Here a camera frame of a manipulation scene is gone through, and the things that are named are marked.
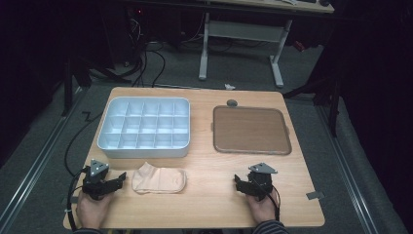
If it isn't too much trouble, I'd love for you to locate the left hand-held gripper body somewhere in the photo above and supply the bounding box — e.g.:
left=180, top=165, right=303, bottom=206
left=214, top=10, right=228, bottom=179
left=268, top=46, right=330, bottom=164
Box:
left=81, top=159, right=115, bottom=201

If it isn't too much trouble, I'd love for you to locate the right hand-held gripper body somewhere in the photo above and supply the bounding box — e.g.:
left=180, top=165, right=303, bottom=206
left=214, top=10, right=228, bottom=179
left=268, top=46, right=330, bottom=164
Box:
left=246, top=162, right=279, bottom=202

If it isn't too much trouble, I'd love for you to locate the beige sock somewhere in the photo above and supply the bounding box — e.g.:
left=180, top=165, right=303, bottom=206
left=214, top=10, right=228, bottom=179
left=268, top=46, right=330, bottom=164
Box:
left=131, top=161, right=188, bottom=195

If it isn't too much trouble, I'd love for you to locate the white divided storage box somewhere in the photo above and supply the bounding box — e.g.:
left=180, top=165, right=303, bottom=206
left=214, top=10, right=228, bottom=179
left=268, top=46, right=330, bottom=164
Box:
left=96, top=96, right=191, bottom=160

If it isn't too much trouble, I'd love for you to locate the person's left hand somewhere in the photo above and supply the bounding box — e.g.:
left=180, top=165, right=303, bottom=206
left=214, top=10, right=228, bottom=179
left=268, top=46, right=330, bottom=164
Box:
left=76, top=189, right=113, bottom=230

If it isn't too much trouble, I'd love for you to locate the person's right hand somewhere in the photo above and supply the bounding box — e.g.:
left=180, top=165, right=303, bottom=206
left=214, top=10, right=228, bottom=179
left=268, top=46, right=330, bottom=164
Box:
left=245, top=189, right=281, bottom=226

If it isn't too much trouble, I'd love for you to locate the brown wooden tray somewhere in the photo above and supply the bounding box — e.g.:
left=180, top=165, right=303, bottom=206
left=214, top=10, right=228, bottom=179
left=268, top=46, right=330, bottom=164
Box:
left=211, top=104, right=292, bottom=156

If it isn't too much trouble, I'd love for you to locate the black metal stand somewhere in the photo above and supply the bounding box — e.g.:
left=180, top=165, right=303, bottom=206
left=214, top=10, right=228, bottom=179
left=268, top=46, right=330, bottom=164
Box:
left=282, top=72, right=343, bottom=137
left=60, top=53, right=132, bottom=117

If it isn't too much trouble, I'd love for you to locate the white-legged wooden desk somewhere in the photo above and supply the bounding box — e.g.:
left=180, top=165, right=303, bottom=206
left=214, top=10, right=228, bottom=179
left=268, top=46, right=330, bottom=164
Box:
left=197, top=0, right=335, bottom=89

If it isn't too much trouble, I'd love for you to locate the dark equipment with red light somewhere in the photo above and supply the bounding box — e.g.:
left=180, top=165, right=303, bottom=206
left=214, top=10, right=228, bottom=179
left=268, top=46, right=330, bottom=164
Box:
left=126, top=5, right=148, bottom=45

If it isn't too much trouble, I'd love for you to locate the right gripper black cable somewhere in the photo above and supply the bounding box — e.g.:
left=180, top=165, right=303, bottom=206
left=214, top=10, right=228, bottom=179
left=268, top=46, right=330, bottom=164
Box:
left=256, top=181, right=282, bottom=222

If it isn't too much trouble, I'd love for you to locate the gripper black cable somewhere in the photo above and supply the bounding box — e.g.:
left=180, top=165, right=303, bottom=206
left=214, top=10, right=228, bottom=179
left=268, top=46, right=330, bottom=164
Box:
left=256, top=181, right=282, bottom=222
left=65, top=166, right=90, bottom=232

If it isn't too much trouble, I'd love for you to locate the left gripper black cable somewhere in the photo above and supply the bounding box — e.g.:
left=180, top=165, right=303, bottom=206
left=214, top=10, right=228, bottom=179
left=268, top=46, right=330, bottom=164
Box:
left=65, top=166, right=90, bottom=232

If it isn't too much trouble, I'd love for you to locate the black zigzag floor cable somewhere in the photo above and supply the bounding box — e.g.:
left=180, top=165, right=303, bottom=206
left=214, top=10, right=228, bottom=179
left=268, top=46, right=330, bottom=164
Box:
left=63, top=110, right=103, bottom=179

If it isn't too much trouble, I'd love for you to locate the metal floor rail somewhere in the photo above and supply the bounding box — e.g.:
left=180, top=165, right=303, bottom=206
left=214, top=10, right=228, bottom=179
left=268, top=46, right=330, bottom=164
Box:
left=316, top=103, right=380, bottom=234
left=0, top=87, right=86, bottom=226

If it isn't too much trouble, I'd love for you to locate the black floor cable bundle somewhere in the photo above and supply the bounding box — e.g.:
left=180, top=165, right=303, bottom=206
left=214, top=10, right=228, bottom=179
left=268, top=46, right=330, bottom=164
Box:
left=129, top=40, right=167, bottom=89

